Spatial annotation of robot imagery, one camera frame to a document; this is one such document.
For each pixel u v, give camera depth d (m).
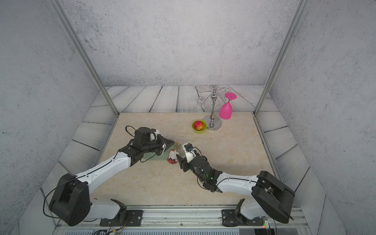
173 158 0.85
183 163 0.70
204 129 1.07
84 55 0.87
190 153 0.68
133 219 0.73
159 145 0.73
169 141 0.79
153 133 0.67
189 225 0.72
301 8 0.70
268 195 0.42
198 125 1.05
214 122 1.14
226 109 0.96
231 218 0.73
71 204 0.41
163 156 0.77
